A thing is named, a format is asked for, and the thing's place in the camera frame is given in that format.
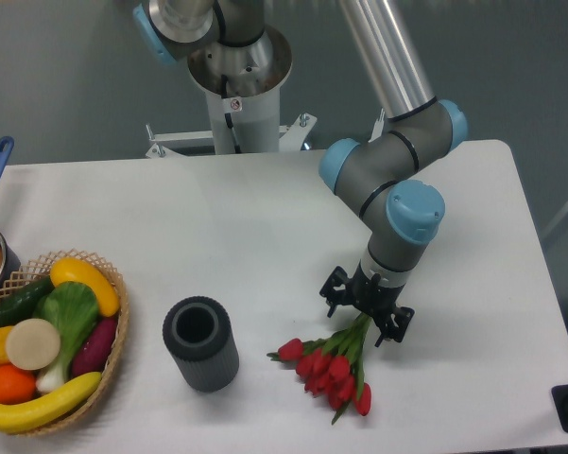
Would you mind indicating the orange fruit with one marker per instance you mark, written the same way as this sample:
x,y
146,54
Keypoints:
x,y
16,385

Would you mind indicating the purple sweet potato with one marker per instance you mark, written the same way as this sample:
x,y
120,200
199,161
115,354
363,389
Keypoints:
x,y
93,354

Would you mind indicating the green bok choy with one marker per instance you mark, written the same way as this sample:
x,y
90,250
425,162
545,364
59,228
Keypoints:
x,y
73,310

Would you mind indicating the green cucumber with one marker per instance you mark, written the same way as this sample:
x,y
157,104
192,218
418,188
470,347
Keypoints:
x,y
21,304

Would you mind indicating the dark grey ribbed vase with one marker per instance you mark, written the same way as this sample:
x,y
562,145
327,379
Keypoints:
x,y
197,333

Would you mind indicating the woven wicker basket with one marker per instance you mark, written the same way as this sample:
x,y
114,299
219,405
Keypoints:
x,y
38,268

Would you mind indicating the yellow banana front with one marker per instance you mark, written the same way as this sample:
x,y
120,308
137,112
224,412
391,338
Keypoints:
x,y
19,418

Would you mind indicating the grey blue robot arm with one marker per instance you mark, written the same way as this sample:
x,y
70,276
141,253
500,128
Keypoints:
x,y
240,63

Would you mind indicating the red tulip bouquet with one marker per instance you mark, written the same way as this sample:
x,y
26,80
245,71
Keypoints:
x,y
332,367

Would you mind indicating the beige round disc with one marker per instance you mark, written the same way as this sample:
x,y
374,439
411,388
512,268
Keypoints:
x,y
32,344

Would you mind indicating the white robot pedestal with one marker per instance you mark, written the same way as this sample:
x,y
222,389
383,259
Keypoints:
x,y
238,125

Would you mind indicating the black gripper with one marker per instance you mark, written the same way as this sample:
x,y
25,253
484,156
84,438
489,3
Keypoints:
x,y
379,302

